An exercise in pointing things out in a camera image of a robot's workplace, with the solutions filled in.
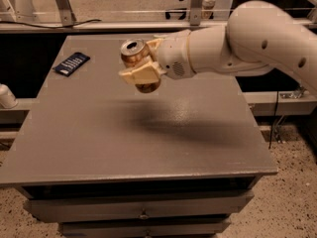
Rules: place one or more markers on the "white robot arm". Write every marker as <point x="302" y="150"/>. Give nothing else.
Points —
<point x="257" y="38"/>

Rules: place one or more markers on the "white cylinder at left edge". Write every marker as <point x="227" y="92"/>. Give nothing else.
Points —
<point x="7" y="98"/>

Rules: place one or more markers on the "metal frame rail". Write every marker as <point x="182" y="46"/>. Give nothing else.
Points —
<point x="144" y="15"/>

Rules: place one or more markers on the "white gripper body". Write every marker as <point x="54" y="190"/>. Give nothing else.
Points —
<point x="173" y="56"/>

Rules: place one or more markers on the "lower grey drawer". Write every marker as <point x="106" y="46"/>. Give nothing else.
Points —
<point x="145" y="228"/>

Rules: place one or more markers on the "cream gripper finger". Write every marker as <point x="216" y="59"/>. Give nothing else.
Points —
<point x="154" y="45"/>
<point x="147" y="73"/>

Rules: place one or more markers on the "grey drawer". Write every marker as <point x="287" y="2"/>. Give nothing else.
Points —
<point x="139" y="206"/>
<point x="145" y="228"/>

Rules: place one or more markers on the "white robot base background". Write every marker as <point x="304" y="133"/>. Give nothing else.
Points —
<point x="17" y="11"/>

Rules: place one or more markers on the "dark blue snack packet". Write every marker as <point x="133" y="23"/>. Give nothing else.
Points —
<point x="68" y="66"/>

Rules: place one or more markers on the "grey drawer cabinet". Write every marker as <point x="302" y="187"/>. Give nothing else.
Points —
<point x="93" y="135"/>

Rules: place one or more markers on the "orange LaCroix soda can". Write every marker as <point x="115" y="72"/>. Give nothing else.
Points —
<point x="135" y="52"/>

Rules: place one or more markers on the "upper grey drawer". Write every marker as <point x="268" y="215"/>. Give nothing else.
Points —
<point x="139" y="206"/>

